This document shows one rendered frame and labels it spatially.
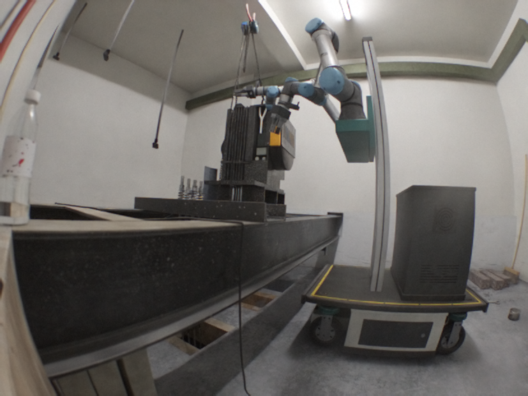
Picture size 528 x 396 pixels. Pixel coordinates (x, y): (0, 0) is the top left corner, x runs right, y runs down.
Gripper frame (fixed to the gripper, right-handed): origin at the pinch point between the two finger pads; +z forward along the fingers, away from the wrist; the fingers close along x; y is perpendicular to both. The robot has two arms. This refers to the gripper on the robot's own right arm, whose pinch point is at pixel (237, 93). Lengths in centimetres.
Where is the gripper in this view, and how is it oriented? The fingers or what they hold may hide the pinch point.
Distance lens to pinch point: 179.7
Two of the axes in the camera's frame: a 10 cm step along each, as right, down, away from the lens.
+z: -9.9, -0.1, 1.7
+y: -0.3, 10.0, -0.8
